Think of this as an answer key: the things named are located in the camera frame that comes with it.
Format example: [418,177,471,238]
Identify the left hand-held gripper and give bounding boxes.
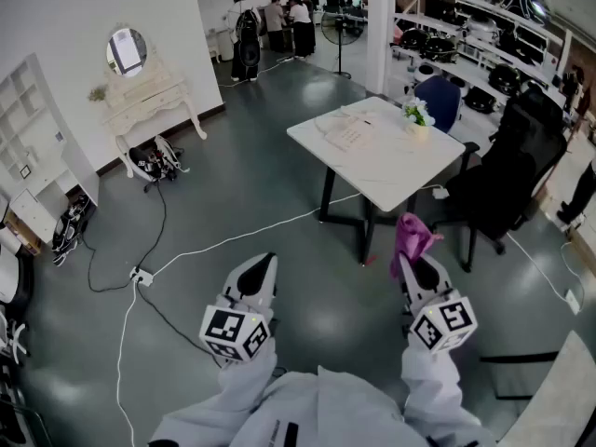
[199,251,280,363]

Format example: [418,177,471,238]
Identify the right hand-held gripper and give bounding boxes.
[398,252,480,357]

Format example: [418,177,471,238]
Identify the purple knitted cloth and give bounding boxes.
[388,211,445,282]

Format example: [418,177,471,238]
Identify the person's left forearm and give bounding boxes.
[160,342,280,440]

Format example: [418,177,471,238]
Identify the person's right forearm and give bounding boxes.
[399,340,483,430]

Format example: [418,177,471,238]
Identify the white floor power strip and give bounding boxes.
[129,266,155,288]
[563,289,583,316]

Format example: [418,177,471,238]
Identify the black mesh office chair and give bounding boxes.
[430,86,569,274]

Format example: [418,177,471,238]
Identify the white pot of artificial flowers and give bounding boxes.
[400,98,437,142]

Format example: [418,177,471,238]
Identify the person's grey jacket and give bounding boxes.
[148,365,499,447]

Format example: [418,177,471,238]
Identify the black white wearable rig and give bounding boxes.
[128,134,191,194]

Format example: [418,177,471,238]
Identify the blue office chair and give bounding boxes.
[413,74,463,134]

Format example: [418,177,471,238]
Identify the black harness gear pile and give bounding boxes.
[50,196,97,267]

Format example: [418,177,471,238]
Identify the white dressing table with mirror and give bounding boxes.
[100,23,209,179]

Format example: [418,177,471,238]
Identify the white shelving rack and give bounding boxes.
[384,0,576,125]

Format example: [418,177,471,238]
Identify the white bookshelf cabinet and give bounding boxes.
[0,53,102,246]

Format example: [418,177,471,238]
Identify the white black machine housing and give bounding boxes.
[0,223,36,317]

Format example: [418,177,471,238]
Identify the black standing fan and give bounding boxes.
[319,9,369,82]

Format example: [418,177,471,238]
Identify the white power cable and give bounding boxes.
[149,183,441,279]
[115,284,141,446]
[216,56,292,88]
[506,233,586,297]

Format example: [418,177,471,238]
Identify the black power cable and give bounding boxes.
[81,237,136,293]
[134,285,225,370]
[137,182,168,272]

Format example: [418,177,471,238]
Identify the black metal table frame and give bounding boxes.
[318,165,420,265]
[479,350,560,400]

